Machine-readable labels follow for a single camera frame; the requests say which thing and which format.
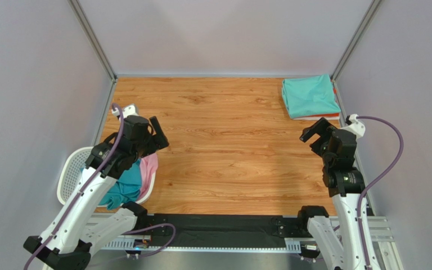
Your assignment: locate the black cloth strip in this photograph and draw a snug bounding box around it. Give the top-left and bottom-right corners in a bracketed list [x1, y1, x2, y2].
[146, 213, 307, 249]

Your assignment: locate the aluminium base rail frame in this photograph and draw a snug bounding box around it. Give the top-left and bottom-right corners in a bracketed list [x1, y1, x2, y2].
[84, 213, 404, 270]

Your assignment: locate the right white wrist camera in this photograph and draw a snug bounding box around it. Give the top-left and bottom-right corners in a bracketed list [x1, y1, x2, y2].
[342, 114, 366, 139]

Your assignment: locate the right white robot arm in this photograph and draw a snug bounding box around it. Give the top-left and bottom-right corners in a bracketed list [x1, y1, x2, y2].
[298, 114, 381, 269]

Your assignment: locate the folded mint green t shirt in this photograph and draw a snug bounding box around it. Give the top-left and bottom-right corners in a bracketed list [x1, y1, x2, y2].
[281, 74, 339, 119]

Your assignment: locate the aluminium corner post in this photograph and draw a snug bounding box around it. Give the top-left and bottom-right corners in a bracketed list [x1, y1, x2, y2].
[331, 0, 383, 81]
[67, 0, 118, 81]

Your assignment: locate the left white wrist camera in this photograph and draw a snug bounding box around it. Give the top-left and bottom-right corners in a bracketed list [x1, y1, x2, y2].
[111, 103, 139, 119]

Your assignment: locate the pink t shirt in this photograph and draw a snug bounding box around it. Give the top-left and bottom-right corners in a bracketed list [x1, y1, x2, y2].
[137, 153, 159, 203]

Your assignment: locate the teal t shirt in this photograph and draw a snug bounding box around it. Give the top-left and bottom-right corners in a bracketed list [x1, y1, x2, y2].
[98, 160, 142, 210]

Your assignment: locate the white plastic laundry basket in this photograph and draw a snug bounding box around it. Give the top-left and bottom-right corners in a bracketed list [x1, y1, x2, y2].
[57, 146, 143, 204]

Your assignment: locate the folded orange t shirt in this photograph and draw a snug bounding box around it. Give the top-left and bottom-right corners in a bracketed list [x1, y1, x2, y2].
[293, 84, 342, 121]

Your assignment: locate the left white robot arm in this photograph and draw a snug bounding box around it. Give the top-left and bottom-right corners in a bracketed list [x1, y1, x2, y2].
[23, 115, 169, 269]

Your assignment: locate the right aluminium corner post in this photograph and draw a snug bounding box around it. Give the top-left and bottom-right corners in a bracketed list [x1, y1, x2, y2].
[331, 0, 383, 81]

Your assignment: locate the left aluminium corner post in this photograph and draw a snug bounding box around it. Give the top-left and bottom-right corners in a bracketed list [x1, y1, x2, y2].
[67, 0, 118, 81]

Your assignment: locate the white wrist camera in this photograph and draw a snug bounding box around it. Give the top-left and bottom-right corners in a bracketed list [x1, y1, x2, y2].
[111, 103, 139, 119]
[342, 114, 366, 139]

